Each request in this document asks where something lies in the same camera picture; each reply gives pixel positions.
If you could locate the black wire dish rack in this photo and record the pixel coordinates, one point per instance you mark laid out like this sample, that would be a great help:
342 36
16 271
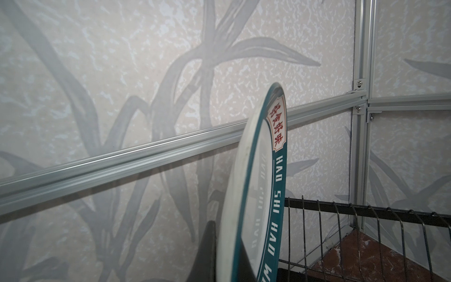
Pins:
368 243

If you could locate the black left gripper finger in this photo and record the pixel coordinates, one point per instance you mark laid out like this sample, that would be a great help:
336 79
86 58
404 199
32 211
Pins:
204 266

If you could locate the green rim lettered plate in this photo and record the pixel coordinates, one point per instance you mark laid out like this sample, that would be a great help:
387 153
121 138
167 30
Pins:
249 239

